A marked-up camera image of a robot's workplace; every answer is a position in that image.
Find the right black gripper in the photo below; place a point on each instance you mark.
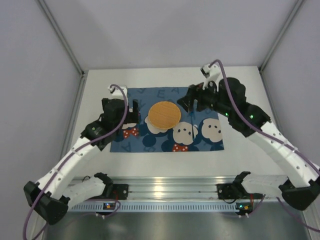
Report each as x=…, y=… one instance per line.
x=193, y=95

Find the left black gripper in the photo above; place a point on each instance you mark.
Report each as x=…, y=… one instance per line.
x=135, y=114

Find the iridescent blue spoon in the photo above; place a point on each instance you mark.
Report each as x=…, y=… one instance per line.
x=192, y=125

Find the round woven wicker plate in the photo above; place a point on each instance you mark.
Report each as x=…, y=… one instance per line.
x=164, y=115

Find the blue bear placemat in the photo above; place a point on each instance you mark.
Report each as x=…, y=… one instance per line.
x=207, y=127

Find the iridescent purple fork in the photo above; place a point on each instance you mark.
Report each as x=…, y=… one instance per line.
x=139, y=123

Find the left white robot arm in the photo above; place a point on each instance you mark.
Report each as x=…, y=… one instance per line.
x=52, y=196

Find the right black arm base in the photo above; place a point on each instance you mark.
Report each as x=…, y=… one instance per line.
x=228, y=191

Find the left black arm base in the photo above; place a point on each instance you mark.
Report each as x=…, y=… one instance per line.
x=119, y=192

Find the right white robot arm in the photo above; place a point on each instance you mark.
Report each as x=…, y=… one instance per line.
x=299, y=186

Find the left aluminium frame post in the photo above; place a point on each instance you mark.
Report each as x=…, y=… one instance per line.
x=60, y=35

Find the aluminium frame post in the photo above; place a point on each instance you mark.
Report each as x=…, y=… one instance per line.
x=298, y=4
x=60, y=35

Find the aluminium mounting rail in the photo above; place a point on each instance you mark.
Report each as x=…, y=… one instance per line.
x=172, y=188

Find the slotted grey cable duct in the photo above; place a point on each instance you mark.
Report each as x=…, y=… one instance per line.
x=157, y=206

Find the right aluminium frame post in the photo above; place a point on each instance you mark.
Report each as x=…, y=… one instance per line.
x=298, y=4

